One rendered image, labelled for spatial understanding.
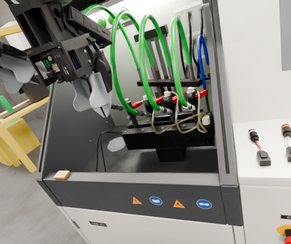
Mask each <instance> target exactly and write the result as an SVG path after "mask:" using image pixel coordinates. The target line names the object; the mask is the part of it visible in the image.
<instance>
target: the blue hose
mask: <svg viewBox="0 0 291 244"><path fill-rule="evenodd" d="M201 41H202V44H203V48H204V54H205V59H206V63H207V65H209V57H208V52H207V48H206V43H205V40H204V37H203V36H202V35H201V34H200V35H199V36H198V40H197V50H198V58H199V65H200V71H201V77H202V80H203V89H204V90H206V83H205V77H204V68H203V61H202V54H201Z"/></svg>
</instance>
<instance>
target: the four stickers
mask: <svg viewBox="0 0 291 244"><path fill-rule="evenodd" d="M128 197H129V199H130V201H131V203H132V204H141V205H143V203H142V201H141V200H140V198H139V196H128ZM148 198H149V200H150V202H151V204H152V205H164V204H163V202H162V200H161V197H156V196H148ZM195 200H196V204H197V208H200V209H209V210H212V209H213V208H212V201H211V200H206V199H195ZM170 202H171V204H172V207H174V208H184V209H186V206H185V203H184V200H183V199H175V198H170Z"/></svg>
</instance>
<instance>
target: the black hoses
mask: <svg viewBox="0 0 291 244"><path fill-rule="evenodd" d="M199 14H200V20H201V31H200V34H201V35H203V15H202V9H201V8H200V9H199ZM187 19H188V24H189V55H190V60H191V63H192V58H193V61H194V63H195V64H196V66H197V68H198V71H197V78H201V77H200V75H201V71H200V65H199V59H198V63H197V61H196V59H195V56H194V40H192V31H191V22H190V17H189V13H187ZM176 26H177V25H176ZM177 30H178V36H179V46H180V56H181V62H182V67H183V71H184V75H185V78H187V73H188V68H187V67H186V69H185V66H184V60H183V53H182V41H181V36H180V32H179V29H178V27H177ZM208 77H209V78H205V80H209V79H211V78H210V74H208Z"/></svg>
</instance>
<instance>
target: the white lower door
mask: <svg viewBox="0 0 291 244"><path fill-rule="evenodd" d="M63 209H64V210H65V211H66V213H67V214H68V215H69V216H70V218H71V219H72V220H71V221H72V222H73V223H74V225H75V226H76V227H77V228H78V229H80V230H81V231H82V232H83V234H84V235H85V236H86V237H87V239H88V240H89V241H90V242H91V244H235V240H234V234H233V226H230V225H228V224H226V225H222V224H213V223H205V222H196V221H187V220H178V219H170V218H161V217H152V216H144V215H135V214H126V213H115V212H106V211H97V210H88V209H79V208H71V207H64V206H63Z"/></svg>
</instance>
